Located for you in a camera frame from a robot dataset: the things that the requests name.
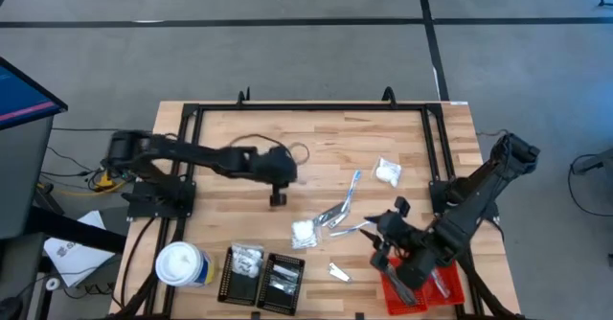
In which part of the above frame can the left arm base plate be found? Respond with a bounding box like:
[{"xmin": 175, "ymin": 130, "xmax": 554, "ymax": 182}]
[{"xmin": 121, "ymin": 178, "xmax": 197, "ymax": 219}]

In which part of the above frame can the thick black base cable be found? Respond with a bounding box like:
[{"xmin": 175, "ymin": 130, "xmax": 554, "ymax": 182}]
[{"xmin": 119, "ymin": 217, "xmax": 159, "ymax": 309}]

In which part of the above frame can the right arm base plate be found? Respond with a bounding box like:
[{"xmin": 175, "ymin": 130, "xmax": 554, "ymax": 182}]
[{"xmin": 428, "ymin": 178, "xmax": 502, "ymax": 225}]

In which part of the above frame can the monitor with blue screen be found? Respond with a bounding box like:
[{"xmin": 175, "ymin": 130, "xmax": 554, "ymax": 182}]
[{"xmin": 0, "ymin": 56, "xmax": 69, "ymax": 132}]

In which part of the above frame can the thin black floor cable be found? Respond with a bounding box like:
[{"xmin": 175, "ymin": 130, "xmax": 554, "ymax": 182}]
[{"xmin": 50, "ymin": 126, "xmax": 121, "ymax": 134}]

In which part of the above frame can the blue toothbrush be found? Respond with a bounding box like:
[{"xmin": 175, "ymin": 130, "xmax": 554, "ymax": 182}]
[
  {"xmin": 429, "ymin": 268, "xmax": 452, "ymax": 300},
  {"xmin": 329, "ymin": 220, "xmax": 374, "ymax": 239},
  {"xmin": 336, "ymin": 169, "xmax": 364, "ymax": 225}
]

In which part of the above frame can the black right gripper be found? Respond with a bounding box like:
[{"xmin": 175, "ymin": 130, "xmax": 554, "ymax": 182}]
[{"xmin": 359, "ymin": 211, "xmax": 420, "ymax": 255}]

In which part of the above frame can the black desk frame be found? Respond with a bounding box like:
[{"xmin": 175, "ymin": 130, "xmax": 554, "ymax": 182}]
[{"xmin": 0, "ymin": 206, "xmax": 128, "ymax": 320}]

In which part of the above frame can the black comb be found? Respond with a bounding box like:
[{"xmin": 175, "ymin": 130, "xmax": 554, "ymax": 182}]
[{"xmin": 384, "ymin": 262, "xmax": 419, "ymax": 308}]

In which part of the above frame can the grey floor object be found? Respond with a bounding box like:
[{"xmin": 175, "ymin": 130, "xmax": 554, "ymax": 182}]
[{"xmin": 572, "ymin": 147, "xmax": 613, "ymax": 175}]

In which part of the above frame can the grey cabinet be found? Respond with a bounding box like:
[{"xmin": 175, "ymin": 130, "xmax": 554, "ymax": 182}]
[{"xmin": 0, "ymin": 114, "xmax": 56, "ymax": 240}]

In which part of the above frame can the left arm cable loop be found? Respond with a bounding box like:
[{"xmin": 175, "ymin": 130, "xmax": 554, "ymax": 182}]
[{"xmin": 228, "ymin": 133, "xmax": 311, "ymax": 167}]

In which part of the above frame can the clear bag with black print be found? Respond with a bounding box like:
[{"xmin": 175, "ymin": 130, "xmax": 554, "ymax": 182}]
[{"xmin": 231, "ymin": 242, "xmax": 264, "ymax": 266}]

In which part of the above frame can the white wipes canister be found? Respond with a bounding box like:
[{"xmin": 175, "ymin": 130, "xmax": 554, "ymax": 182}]
[{"xmin": 154, "ymin": 240, "xmax": 216, "ymax": 288}]

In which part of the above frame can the yellow cable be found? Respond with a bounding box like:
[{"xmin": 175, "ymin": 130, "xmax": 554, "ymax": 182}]
[{"xmin": 40, "ymin": 166, "xmax": 130, "ymax": 197}]

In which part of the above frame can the black floor cable loop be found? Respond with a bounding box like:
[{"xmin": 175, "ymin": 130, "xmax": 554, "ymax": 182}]
[{"xmin": 567, "ymin": 152, "xmax": 613, "ymax": 218}]

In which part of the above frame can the white paper sheet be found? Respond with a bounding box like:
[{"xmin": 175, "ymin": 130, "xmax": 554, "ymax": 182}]
[{"xmin": 43, "ymin": 209, "xmax": 117, "ymax": 288}]

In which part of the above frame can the black metal table frame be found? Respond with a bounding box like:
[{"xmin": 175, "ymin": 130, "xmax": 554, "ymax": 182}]
[{"xmin": 107, "ymin": 100, "xmax": 526, "ymax": 320}]

